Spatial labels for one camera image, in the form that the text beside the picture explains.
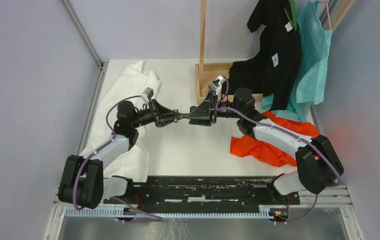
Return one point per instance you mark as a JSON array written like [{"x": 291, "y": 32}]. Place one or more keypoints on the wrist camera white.
[
  {"x": 216, "y": 86},
  {"x": 147, "y": 95}
]

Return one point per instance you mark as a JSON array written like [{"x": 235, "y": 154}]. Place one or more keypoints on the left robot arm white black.
[{"x": 83, "y": 183}]

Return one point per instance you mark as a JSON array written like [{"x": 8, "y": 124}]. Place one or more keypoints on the black t-shirt hanging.
[{"x": 273, "y": 70}]

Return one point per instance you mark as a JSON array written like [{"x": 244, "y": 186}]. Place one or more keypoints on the small silver tee fitting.
[{"x": 178, "y": 115}]

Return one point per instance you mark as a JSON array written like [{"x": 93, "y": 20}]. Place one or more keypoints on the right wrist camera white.
[{"x": 216, "y": 86}]

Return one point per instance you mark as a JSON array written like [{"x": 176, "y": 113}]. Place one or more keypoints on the white cable duct strip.
[{"x": 117, "y": 211}]

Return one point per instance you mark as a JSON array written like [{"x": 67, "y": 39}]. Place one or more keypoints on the orange cloth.
[{"x": 265, "y": 152}]

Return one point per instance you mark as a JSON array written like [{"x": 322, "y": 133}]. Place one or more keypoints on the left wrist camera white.
[{"x": 147, "y": 95}]

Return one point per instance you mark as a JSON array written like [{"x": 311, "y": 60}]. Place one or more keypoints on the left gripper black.
[{"x": 166, "y": 115}]

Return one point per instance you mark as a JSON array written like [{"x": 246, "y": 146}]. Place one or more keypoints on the teal garment hanging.
[{"x": 310, "y": 82}]

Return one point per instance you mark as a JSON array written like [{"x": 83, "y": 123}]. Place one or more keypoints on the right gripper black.
[{"x": 203, "y": 115}]

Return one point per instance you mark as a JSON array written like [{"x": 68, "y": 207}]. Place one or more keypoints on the wooden clothes rack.
[{"x": 224, "y": 38}]

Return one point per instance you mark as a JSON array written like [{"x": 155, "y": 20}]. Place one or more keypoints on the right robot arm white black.
[{"x": 318, "y": 165}]

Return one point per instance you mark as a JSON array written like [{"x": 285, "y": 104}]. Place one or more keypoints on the white towel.
[{"x": 118, "y": 111}]

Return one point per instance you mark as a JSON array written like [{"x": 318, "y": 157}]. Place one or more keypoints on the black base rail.
[{"x": 203, "y": 194}]

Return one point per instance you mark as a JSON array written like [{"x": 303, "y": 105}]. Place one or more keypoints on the dark metal faucet body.
[{"x": 192, "y": 114}]

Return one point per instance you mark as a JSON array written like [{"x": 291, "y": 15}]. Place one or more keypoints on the pink hanger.
[{"x": 325, "y": 16}]

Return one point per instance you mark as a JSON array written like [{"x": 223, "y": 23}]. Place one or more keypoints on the green hanger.
[{"x": 290, "y": 14}]

